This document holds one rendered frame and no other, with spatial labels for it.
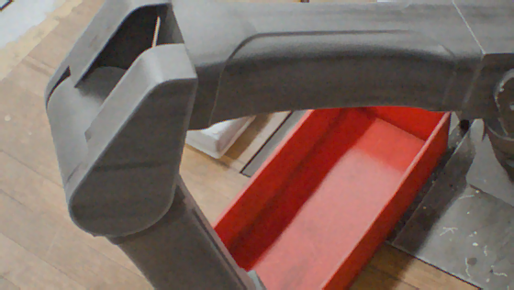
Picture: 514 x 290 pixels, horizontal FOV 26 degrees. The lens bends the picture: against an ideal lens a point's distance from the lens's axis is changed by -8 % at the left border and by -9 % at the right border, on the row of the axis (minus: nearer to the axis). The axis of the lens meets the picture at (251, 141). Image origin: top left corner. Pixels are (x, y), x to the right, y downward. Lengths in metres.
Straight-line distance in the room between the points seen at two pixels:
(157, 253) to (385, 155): 0.46
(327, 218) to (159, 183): 0.47
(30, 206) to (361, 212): 0.32
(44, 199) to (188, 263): 0.42
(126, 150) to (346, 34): 0.14
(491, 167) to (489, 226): 0.25
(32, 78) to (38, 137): 0.09
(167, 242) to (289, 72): 0.14
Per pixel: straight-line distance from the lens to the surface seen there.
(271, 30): 0.65
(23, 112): 1.24
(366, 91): 0.68
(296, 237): 1.10
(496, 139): 0.79
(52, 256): 1.11
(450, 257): 1.09
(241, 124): 1.17
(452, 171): 1.16
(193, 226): 0.73
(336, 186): 1.13
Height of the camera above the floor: 1.79
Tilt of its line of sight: 49 degrees down
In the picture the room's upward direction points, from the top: 3 degrees counter-clockwise
